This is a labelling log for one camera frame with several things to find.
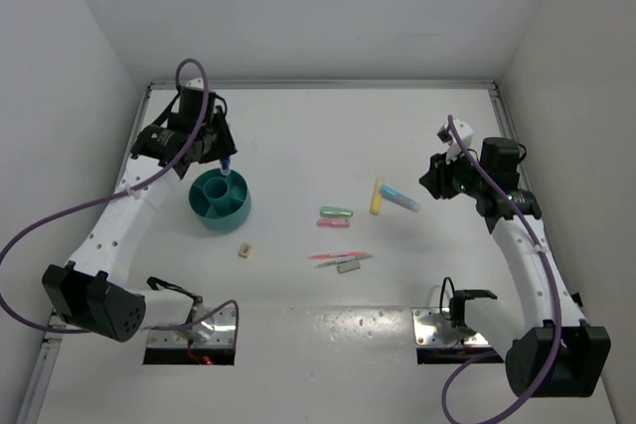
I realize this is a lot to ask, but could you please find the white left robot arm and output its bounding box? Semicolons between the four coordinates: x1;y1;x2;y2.
42;78;237;343

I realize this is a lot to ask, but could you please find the red thin pen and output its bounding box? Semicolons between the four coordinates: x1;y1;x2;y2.
307;250;367;260

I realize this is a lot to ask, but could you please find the light blue highlighter marker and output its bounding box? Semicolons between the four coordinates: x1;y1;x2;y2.
381;185;421;212

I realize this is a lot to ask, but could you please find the metal base plate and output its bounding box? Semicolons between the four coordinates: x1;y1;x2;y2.
411;307;489;349
146;304;237;349

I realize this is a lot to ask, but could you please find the teal round organizer container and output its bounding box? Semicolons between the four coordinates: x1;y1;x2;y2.
188;169;251;232

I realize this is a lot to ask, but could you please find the green highlighter marker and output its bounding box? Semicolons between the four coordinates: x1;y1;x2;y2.
319;206;354;218

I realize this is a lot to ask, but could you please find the grey rectangular eraser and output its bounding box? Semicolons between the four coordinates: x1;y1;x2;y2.
337;260;361;274

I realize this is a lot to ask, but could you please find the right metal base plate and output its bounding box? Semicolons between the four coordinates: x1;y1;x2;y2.
411;307;489;349

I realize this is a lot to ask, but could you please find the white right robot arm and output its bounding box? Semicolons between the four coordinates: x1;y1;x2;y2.
419;133;611;398

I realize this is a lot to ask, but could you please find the yellow highlighter marker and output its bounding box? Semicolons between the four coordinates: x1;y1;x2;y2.
369;177;385;215

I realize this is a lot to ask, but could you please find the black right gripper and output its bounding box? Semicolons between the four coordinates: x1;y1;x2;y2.
419;143;488;200

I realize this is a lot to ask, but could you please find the small beige eraser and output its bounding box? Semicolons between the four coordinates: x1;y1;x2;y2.
238;243;251;258

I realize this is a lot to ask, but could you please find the blue glue stick tube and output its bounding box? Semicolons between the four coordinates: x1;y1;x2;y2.
220;157;232;177

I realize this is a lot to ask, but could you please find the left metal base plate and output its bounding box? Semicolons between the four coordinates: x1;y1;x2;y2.
146;304;237;349

